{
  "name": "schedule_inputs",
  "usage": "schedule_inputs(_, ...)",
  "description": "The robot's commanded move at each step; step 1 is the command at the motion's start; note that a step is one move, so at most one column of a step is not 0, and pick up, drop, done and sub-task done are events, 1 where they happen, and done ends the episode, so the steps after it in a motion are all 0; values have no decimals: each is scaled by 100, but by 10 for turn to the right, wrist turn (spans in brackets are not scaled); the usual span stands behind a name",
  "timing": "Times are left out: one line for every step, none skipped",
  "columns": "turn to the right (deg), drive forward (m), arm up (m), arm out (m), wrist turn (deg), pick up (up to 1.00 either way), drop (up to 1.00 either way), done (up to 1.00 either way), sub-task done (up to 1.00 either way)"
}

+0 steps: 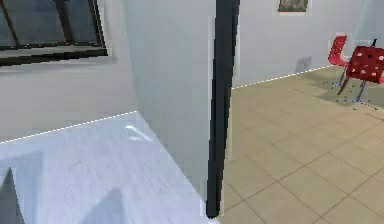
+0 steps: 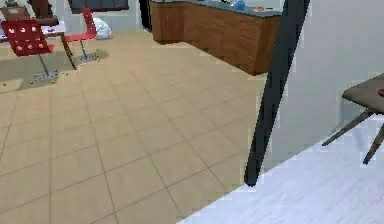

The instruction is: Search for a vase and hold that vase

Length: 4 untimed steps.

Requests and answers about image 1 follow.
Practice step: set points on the red perforated chair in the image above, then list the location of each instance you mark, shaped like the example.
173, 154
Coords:
337, 51
366, 65

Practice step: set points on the black framed window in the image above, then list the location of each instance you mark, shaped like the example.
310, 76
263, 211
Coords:
50, 23

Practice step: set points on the black door frame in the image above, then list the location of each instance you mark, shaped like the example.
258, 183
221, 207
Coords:
221, 100

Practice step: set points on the framed wall picture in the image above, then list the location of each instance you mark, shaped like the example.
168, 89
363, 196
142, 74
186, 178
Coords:
293, 5

